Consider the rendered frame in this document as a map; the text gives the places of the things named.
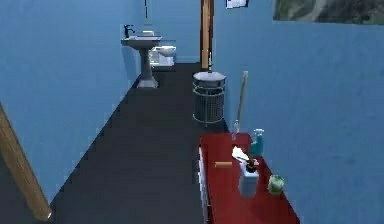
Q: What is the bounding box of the green round container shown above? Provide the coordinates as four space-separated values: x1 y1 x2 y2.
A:
268 174 286 196

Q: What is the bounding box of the clear small bottle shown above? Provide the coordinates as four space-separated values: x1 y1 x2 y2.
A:
231 119 241 141

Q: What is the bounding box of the white toilet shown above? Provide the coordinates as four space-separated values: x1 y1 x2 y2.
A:
149 39 177 68

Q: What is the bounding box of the teal spray bottle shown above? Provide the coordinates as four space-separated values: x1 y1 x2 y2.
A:
249 128 265 158

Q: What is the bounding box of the white tissue box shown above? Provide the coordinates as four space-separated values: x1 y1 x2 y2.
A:
231 145 260 198

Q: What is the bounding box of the red top cabinet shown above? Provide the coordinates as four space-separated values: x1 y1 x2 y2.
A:
198 132 301 224

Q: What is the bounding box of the black sink faucet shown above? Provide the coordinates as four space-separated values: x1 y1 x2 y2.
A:
123 24 136 39

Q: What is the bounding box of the grey wire mesh bin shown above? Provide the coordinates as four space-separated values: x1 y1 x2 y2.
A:
192 71 227 126

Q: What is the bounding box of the wooden handle broom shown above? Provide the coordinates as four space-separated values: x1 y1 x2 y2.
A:
236 70 249 123

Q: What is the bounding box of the grey pedestal sink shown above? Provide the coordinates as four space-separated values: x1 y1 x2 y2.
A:
120 34 163 89

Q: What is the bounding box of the wooden door frame post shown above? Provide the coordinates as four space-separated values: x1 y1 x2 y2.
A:
200 0 215 70

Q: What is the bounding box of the small white wall picture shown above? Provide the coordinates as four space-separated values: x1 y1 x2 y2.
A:
225 0 250 10

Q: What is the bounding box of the green framed wall picture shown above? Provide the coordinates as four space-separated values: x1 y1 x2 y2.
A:
272 0 384 26

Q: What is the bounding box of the wooden door frame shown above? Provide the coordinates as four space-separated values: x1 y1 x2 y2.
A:
0 103 53 222

